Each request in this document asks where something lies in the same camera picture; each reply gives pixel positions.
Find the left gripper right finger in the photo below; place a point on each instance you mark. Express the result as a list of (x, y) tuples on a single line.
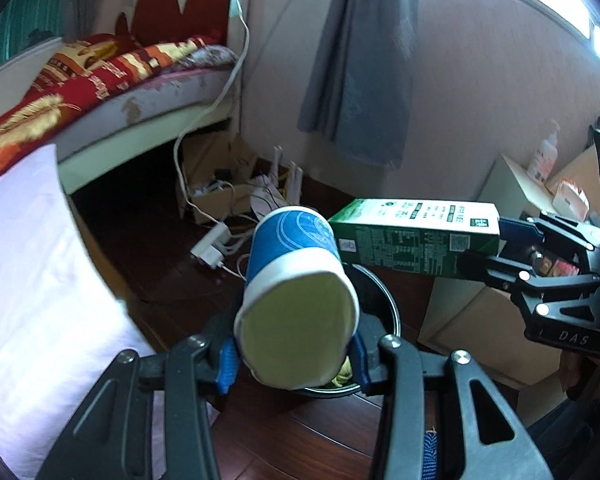
[(441, 417)]

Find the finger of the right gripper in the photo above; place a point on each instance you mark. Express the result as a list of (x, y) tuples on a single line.
[(493, 271), (520, 232)]

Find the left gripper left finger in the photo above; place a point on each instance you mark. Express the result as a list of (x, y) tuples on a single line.
[(109, 436)]

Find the green white milk carton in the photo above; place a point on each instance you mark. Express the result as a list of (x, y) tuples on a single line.
[(415, 236)]

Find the blue paper cup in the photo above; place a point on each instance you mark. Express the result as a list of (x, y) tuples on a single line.
[(299, 309)]

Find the yellow cloth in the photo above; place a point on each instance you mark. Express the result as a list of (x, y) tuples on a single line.
[(342, 372)]

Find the black trash bucket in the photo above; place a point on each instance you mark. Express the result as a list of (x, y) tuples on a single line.
[(374, 299)]

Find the right hand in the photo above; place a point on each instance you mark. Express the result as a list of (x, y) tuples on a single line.
[(574, 374)]

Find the white pump bottle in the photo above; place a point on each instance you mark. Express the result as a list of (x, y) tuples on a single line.
[(544, 157)]

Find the pink floral bed sheet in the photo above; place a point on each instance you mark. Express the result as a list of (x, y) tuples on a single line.
[(60, 324)]

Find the white wifi router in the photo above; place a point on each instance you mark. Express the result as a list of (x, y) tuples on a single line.
[(291, 177)]

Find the grey hanging towel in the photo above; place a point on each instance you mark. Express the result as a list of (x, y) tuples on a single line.
[(359, 96)]

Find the white power strip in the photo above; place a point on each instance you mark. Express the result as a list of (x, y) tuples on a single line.
[(210, 250)]

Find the cardboard box on floor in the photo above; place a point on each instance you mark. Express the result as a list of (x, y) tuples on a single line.
[(217, 168)]

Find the white mattress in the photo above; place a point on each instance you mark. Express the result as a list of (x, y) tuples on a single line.
[(153, 98)]

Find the red yellow patterned quilt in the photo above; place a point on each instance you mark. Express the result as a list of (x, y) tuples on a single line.
[(35, 120)]

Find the red heart headboard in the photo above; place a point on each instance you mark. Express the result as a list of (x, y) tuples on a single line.
[(158, 21)]

